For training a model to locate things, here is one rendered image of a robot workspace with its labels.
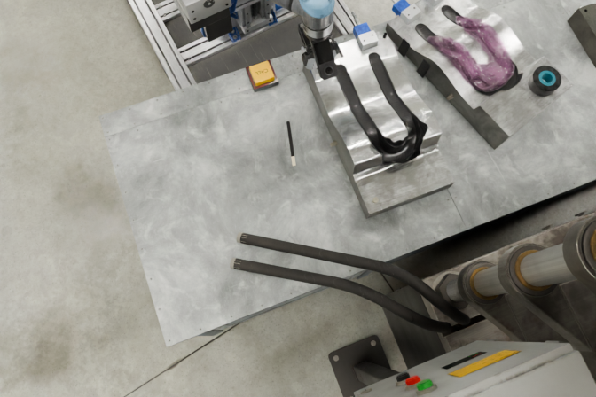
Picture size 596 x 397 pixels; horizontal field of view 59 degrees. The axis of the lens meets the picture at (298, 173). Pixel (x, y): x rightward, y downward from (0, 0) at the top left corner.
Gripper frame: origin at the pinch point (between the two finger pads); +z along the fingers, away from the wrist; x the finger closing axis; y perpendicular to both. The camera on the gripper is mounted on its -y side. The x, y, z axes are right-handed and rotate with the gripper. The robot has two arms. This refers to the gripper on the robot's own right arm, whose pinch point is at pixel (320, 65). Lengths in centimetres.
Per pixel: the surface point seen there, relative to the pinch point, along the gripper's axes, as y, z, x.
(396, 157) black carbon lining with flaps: -31.0, 6.1, -10.6
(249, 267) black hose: -45, 4, 38
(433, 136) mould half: -30.1, 1.5, -20.9
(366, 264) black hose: -55, -2, 9
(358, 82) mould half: -6.7, 6.4, -9.1
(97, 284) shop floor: -24, 83, 110
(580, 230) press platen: -61, -63, -15
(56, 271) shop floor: -12, 82, 125
